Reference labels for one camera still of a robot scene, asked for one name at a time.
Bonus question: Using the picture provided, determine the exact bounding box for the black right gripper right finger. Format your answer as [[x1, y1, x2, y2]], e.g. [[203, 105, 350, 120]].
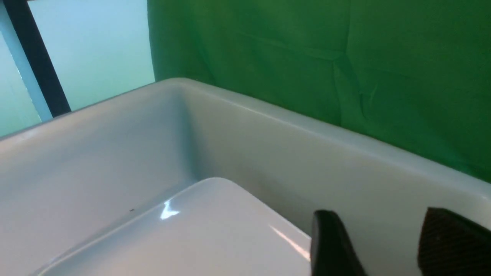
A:
[[417, 207, 491, 276]]

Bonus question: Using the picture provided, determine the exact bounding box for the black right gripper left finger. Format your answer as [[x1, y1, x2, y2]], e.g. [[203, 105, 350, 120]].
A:
[[310, 210, 366, 276]]

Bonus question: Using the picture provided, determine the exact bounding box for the large white square plate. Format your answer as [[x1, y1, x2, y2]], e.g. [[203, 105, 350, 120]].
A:
[[36, 177, 311, 276]]

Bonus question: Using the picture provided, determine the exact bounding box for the green cloth backdrop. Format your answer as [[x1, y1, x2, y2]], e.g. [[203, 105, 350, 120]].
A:
[[147, 0, 491, 182]]

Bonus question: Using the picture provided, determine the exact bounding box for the large white plastic tub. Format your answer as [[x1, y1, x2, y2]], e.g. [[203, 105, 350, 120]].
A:
[[1, 78, 490, 276]]

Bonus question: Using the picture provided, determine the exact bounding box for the black window frame bar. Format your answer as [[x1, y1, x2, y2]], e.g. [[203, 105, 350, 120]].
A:
[[0, 0, 71, 122]]

